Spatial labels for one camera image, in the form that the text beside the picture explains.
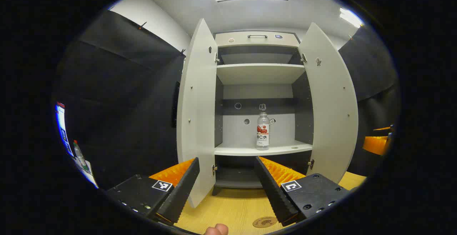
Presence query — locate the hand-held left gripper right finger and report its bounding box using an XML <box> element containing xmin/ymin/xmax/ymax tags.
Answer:
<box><xmin>254</xmin><ymin>156</ymin><xmax>350</xmax><ymax>227</ymax></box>

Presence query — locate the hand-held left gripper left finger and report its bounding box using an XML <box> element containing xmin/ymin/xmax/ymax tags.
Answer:
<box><xmin>106</xmin><ymin>157</ymin><xmax>200</xmax><ymax>225</ymax></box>

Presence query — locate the round brown coaster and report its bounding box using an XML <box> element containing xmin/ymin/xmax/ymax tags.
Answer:
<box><xmin>252</xmin><ymin>216</ymin><xmax>278</xmax><ymax>228</ymax></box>

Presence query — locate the clear bottle red label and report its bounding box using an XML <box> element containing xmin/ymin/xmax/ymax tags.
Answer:
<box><xmin>256</xmin><ymin>112</ymin><xmax>270</xmax><ymax>151</ymax></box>

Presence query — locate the grey cabinet door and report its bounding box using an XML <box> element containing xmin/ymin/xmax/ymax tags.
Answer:
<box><xmin>177</xmin><ymin>18</ymin><xmax>218</xmax><ymax>209</ymax></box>
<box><xmin>298</xmin><ymin>22</ymin><xmax>359</xmax><ymax>184</ymax></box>

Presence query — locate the grey wooden cabinet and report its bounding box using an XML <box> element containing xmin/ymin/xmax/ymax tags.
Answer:
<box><xmin>214</xmin><ymin>31</ymin><xmax>315</xmax><ymax>196</ymax></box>

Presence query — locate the grey cabinet drawer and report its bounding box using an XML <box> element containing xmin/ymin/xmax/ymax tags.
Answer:
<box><xmin>215</xmin><ymin>31</ymin><xmax>300</xmax><ymax>48</ymax></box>

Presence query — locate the computer monitor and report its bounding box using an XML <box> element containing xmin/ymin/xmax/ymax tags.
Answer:
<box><xmin>55</xmin><ymin>102</ymin><xmax>74</xmax><ymax>157</ymax></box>

